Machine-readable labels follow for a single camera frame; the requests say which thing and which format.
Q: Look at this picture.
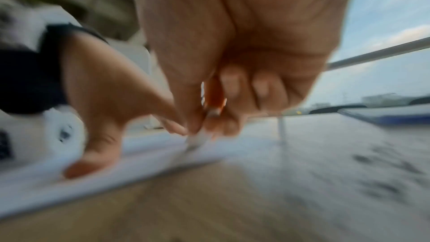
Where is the dark wrist strap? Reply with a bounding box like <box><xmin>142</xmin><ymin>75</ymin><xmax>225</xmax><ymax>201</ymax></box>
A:
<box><xmin>0</xmin><ymin>24</ymin><xmax>109</xmax><ymax>116</ymax></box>

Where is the grey metal rod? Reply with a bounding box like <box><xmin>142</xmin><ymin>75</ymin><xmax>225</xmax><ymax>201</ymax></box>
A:
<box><xmin>325</xmin><ymin>36</ymin><xmax>430</xmax><ymax>72</ymax></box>

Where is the person's right hand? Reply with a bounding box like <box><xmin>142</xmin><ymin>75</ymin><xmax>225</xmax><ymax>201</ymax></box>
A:
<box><xmin>133</xmin><ymin>0</ymin><xmax>357</xmax><ymax>138</ymax></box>

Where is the white wrist camera unit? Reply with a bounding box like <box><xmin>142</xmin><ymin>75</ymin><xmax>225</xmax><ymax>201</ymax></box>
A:
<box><xmin>0</xmin><ymin>107</ymin><xmax>90</xmax><ymax>163</ymax></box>

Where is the orange pen with white tip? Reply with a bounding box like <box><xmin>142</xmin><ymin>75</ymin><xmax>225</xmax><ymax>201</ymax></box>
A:
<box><xmin>184</xmin><ymin>74</ymin><xmax>228</xmax><ymax>152</ymax></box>

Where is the white paper sheet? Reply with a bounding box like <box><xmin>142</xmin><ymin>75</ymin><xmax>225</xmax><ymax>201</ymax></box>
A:
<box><xmin>0</xmin><ymin>125</ymin><xmax>242</xmax><ymax>221</ymax></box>

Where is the blue and white flat board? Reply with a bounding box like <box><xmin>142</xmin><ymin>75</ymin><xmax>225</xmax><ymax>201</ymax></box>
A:
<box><xmin>337</xmin><ymin>102</ymin><xmax>430</xmax><ymax>126</ymax></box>

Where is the person's left hand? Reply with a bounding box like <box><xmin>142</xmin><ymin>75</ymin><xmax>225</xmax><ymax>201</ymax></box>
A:
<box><xmin>61</xmin><ymin>33</ymin><xmax>189</xmax><ymax>180</ymax></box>

